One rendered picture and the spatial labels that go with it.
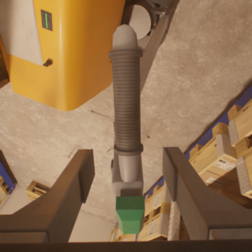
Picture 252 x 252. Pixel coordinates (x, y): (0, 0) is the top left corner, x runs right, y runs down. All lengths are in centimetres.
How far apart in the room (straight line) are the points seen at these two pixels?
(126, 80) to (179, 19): 135
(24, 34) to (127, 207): 76
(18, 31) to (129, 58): 71
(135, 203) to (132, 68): 17
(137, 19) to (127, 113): 93
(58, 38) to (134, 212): 68
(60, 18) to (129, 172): 62
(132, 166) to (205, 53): 144
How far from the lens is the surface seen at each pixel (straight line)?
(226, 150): 144
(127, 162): 24
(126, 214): 25
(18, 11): 84
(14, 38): 91
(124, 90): 21
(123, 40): 21
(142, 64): 57
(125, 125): 22
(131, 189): 27
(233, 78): 175
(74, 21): 76
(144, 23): 111
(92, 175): 16
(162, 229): 207
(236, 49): 164
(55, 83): 91
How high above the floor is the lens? 150
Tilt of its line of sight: 43 degrees down
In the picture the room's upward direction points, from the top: 158 degrees counter-clockwise
